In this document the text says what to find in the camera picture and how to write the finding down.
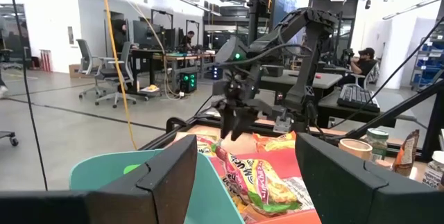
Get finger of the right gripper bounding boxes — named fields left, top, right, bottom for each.
left=231, top=109, right=259, bottom=142
left=221, top=107, right=237, bottom=140

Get black computer monitor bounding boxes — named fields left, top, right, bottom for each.
left=132, top=19, right=166, bottom=51

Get person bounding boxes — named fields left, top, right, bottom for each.
left=179, top=30, right=196, bottom=53
left=348, top=46, right=378, bottom=87
left=112, top=19, right=128, bottom=54

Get wooden desk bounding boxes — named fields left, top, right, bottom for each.
left=152, top=52, right=216, bottom=92

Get shrimp flavor ramen packet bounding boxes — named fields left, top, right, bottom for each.
left=212, top=143, right=303, bottom=217

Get green plastic bowl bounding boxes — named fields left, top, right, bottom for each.
left=123, top=164, right=142, bottom=175

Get yellow ramen noodle packet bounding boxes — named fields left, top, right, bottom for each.
left=196, top=133, right=220, bottom=158

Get grey desk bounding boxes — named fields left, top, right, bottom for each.
left=259, top=68, right=344, bottom=97

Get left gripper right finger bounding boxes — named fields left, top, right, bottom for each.
left=294, top=132, right=444, bottom=224

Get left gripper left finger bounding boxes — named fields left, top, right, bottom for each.
left=0, top=134, right=198, bottom=224

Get grey office chair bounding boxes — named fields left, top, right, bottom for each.
left=75, top=38, right=108, bottom=101
left=94, top=41, right=139, bottom=110

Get black computer green lights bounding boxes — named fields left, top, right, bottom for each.
left=179, top=71, right=198, bottom=94

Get yellow hanging cable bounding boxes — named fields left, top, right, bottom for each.
left=99, top=0, right=139, bottom=150

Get black hanging cable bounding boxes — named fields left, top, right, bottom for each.
left=6, top=0, right=49, bottom=191

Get black aluminium table frame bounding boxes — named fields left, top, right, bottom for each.
left=138, top=78, right=444, bottom=162

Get shelf with blue bins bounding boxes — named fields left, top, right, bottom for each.
left=410, top=36, right=444, bottom=92

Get black computer keyboard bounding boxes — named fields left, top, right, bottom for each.
left=336, top=84, right=382, bottom=114

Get pink translucent plastic bin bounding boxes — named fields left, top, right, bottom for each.
left=209, top=147, right=323, bottom=224

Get beef flavor ramen packet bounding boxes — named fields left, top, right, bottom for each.
left=282, top=176, right=316, bottom=214

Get teal plastic handled basket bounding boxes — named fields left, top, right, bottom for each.
left=69, top=148, right=246, bottom=224

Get white lid spice jar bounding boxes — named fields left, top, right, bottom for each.
left=422, top=150, right=444, bottom=189

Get green lid spice jar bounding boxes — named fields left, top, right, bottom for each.
left=366, top=128, right=390, bottom=162

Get brown snack pouch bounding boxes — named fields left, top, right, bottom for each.
left=393, top=128, right=421, bottom=178

